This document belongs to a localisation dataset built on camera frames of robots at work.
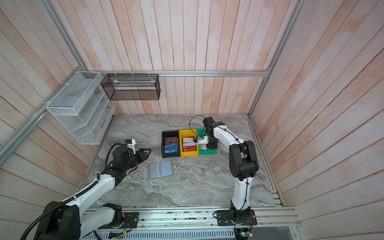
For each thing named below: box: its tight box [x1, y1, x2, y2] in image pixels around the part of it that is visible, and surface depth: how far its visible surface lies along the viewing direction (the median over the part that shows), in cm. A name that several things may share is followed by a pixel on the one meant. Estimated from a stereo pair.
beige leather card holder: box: [148, 160, 174, 180], surface depth 92 cm
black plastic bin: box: [161, 130, 181, 158], surface depth 100 cm
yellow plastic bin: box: [179, 129, 199, 157], surface depth 102 cm
